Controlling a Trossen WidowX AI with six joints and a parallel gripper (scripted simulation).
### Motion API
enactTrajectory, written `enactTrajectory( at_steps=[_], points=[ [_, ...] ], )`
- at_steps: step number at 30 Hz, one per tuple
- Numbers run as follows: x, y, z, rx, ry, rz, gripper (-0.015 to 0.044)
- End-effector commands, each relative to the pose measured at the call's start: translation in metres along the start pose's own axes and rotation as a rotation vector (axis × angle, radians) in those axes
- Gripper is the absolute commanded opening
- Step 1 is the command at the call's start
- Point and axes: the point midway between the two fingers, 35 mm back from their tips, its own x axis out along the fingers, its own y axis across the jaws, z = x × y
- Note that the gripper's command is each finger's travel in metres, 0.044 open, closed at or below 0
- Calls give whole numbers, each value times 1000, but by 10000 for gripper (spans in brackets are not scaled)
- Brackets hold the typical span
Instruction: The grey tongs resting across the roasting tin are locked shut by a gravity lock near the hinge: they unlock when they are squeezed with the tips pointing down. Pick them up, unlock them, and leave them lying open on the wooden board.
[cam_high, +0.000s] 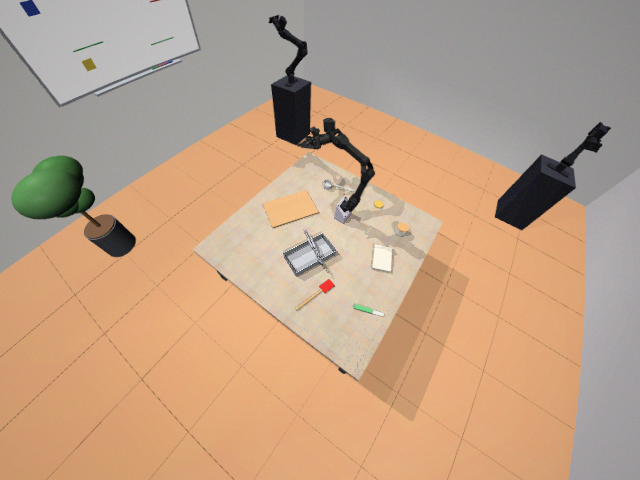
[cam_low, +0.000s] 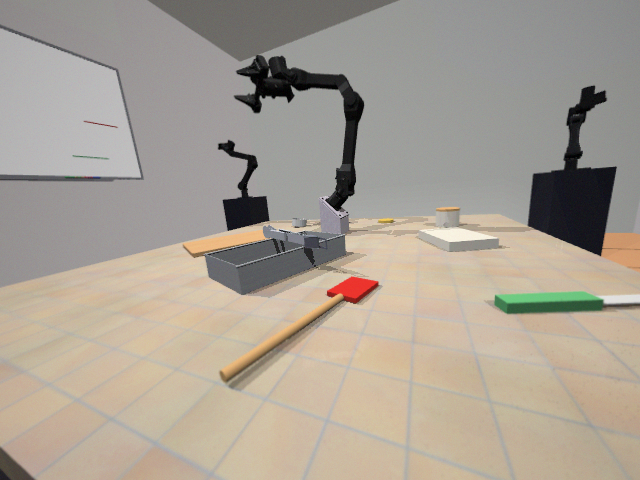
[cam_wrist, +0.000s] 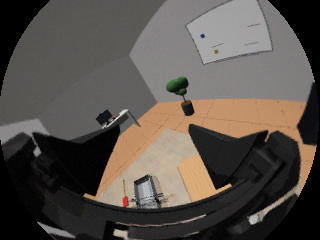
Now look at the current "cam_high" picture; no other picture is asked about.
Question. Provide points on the light wooden board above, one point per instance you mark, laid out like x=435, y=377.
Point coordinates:
x=289, y=208

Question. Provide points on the red spatula with wooden handle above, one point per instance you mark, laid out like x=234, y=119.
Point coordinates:
x=325, y=287

